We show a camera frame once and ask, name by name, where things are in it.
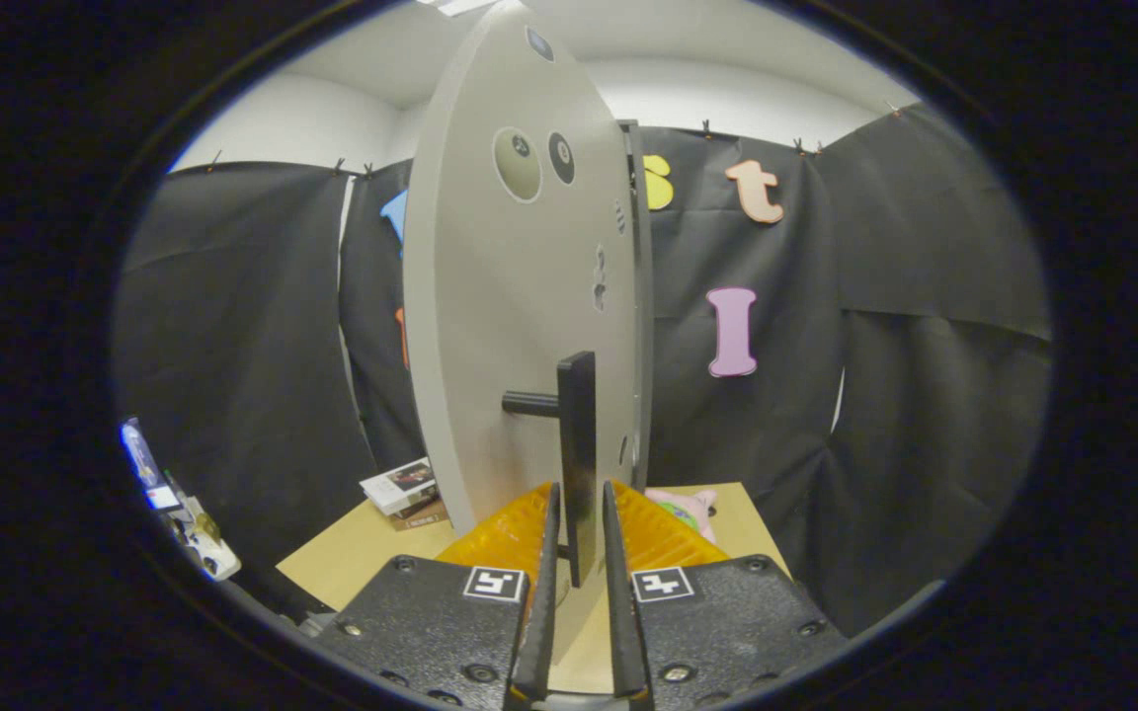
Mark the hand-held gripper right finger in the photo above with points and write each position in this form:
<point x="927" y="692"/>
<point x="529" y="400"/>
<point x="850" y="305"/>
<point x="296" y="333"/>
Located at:
<point x="625" y="632"/>

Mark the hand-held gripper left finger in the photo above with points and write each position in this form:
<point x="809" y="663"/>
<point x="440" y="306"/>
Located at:
<point x="539" y="632"/>

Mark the light grey shoe cabinet door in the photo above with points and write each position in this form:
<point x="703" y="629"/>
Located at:
<point x="490" y="346"/>

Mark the grey shoe cabinet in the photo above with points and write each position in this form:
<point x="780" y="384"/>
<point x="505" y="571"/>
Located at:
<point x="643" y="296"/>

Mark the pink and green plush toy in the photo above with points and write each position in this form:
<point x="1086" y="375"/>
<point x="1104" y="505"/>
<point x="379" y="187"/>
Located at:
<point x="688" y="506"/>

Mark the brown book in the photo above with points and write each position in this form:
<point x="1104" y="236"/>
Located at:
<point x="426" y="517"/>

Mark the white book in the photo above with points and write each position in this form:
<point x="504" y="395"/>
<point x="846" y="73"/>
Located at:
<point x="396" y="482"/>

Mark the white and blue clutter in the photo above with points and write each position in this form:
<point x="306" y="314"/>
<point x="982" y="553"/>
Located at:
<point x="199" y="538"/>

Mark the black backdrop cloth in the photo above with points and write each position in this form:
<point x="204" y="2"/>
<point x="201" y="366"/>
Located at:
<point x="925" y="395"/>

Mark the large ceiling light panel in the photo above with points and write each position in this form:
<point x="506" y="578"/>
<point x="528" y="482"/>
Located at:
<point x="465" y="5"/>

